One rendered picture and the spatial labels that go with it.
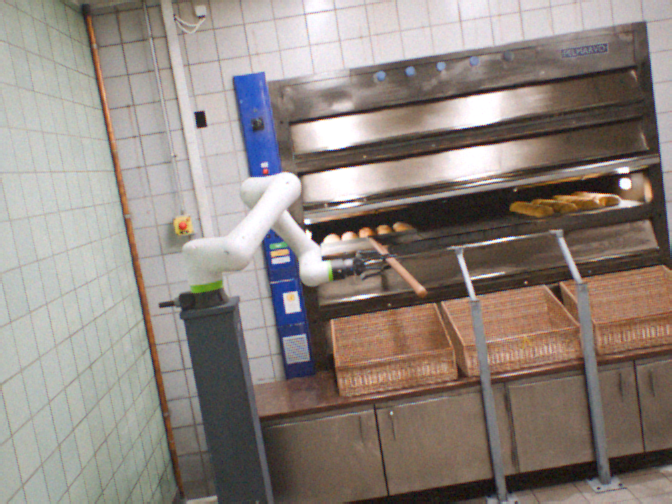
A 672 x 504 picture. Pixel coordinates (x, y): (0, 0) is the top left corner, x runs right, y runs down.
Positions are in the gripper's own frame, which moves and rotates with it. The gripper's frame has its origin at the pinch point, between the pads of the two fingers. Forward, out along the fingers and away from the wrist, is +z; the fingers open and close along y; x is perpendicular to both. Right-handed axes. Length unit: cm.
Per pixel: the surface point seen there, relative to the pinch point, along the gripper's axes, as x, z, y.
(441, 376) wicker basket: -9, 16, 58
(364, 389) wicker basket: -10, -20, 59
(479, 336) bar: 1, 34, 40
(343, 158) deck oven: -61, -10, -47
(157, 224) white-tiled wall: -62, -109, -29
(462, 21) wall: -59, 60, -105
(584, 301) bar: 2, 82, 32
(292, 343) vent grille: -57, -51, 43
